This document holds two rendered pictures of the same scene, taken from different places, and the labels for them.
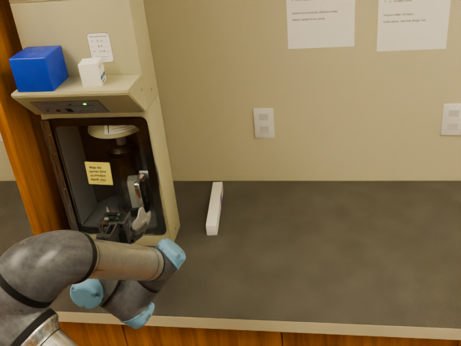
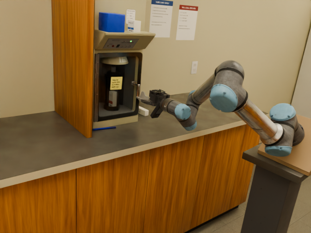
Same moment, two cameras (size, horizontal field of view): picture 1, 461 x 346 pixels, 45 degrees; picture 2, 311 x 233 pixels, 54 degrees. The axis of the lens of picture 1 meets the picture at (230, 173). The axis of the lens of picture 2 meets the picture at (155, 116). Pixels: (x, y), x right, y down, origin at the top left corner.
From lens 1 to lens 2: 1.60 m
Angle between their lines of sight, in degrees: 47
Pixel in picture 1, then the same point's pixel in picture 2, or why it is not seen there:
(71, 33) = (119, 8)
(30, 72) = (116, 21)
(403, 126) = (180, 71)
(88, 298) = (188, 113)
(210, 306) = (183, 131)
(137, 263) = not seen: hidden behind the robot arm
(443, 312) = not seen: hidden behind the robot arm
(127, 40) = (142, 14)
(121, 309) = (192, 119)
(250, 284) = not seen: hidden behind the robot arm
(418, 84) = (186, 53)
